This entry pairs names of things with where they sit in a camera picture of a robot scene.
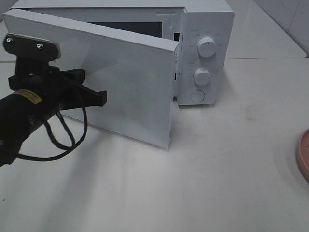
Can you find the white round knob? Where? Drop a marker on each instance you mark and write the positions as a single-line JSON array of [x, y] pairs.
[[206, 46], [201, 77]]

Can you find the pink round plate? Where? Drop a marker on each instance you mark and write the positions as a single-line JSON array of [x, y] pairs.
[[302, 156]]

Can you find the white microwave door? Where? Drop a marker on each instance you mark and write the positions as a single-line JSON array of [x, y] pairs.
[[136, 70]]

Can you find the white microwave oven body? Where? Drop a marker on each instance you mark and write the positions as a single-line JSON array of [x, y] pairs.
[[207, 26]]

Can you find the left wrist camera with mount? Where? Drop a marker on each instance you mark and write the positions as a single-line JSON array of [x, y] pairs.
[[32, 55]]

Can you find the white round door button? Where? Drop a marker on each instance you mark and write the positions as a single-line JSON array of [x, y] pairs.
[[197, 96]]

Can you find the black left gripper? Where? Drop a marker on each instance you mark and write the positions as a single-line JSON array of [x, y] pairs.
[[44, 96]]

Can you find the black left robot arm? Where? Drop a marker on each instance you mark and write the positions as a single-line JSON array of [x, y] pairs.
[[14, 130]]

